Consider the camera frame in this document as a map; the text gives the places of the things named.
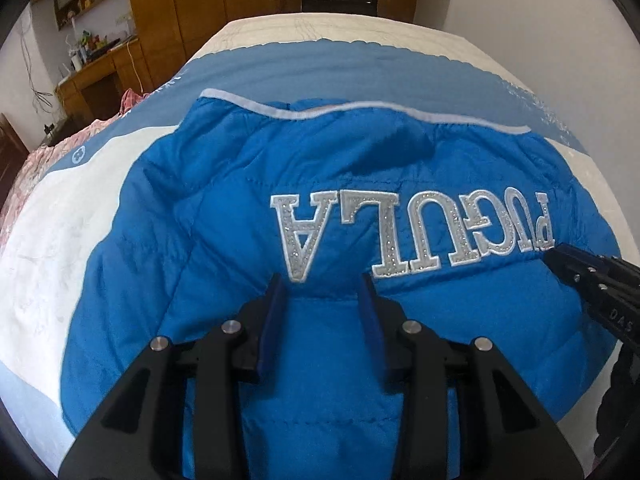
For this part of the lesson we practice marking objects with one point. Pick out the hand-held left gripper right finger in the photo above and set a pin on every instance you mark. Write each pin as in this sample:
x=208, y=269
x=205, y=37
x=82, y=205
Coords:
x=372, y=320

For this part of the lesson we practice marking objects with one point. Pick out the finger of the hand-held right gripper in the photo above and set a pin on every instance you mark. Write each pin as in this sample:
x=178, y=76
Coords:
x=567, y=265

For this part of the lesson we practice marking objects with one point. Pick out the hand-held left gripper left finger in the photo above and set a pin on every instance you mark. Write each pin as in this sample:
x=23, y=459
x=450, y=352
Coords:
x=270, y=320

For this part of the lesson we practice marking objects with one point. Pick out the blue puffer jacket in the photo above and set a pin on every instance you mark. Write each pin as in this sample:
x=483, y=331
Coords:
x=225, y=200

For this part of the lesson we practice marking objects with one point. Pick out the pink floral quilt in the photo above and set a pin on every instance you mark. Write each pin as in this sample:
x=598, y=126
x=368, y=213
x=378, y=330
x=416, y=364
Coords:
x=35, y=160

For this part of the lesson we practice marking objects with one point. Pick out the wooden desk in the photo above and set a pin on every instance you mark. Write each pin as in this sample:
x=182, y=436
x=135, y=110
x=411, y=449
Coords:
x=95, y=80

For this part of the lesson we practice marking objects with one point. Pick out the dark wooden cabinet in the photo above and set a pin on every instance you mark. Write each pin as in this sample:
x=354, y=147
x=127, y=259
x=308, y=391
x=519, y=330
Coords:
x=12, y=155

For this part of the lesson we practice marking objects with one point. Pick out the dark chair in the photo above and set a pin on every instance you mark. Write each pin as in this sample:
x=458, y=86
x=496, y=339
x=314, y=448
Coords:
x=340, y=0

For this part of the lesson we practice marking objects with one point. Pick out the white bottle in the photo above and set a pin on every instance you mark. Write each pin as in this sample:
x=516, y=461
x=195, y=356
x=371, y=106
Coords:
x=76, y=61

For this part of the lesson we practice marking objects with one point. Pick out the wooden wardrobe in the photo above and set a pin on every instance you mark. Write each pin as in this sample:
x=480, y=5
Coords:
x=200, y=0

